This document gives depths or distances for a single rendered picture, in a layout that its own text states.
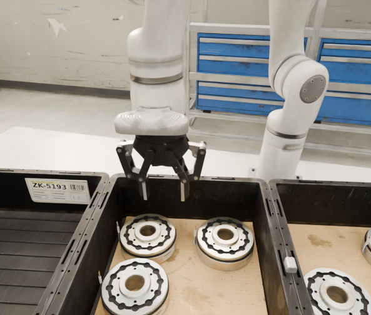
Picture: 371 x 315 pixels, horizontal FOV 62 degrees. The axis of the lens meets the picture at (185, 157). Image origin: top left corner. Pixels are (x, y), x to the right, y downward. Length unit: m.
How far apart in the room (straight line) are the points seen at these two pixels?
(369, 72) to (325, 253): 1.85
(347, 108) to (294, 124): 1.76
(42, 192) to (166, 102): 0.38
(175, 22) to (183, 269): 0.39
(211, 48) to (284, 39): 1.64
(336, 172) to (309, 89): 0.52
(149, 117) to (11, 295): 0.38
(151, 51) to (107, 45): 3.12
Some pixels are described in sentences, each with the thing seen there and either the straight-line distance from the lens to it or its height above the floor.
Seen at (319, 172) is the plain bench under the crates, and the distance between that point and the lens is 1.11.
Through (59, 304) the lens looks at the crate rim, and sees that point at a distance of 0.44.
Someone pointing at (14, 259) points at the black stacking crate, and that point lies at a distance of 0.66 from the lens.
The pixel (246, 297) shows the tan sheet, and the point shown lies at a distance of 0.55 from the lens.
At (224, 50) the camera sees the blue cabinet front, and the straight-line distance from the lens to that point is 2.27.
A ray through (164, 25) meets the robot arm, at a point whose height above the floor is 1.22.
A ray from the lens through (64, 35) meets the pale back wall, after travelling 3.72.
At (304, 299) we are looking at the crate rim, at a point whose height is 0.93.
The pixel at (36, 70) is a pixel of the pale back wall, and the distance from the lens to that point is 4.07.
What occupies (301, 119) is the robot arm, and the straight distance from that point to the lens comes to 0.69.
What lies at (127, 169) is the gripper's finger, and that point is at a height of 1.01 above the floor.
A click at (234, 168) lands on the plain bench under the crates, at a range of 1.05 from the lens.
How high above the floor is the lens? 1.28
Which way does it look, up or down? 32 degrees down
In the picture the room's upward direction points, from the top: straight up
